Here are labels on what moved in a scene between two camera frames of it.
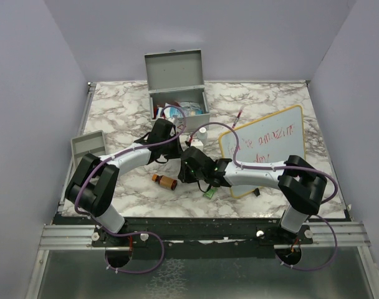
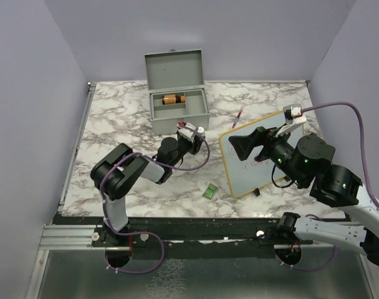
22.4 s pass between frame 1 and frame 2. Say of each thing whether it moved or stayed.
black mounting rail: stayed
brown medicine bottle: moved
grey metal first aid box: stayed
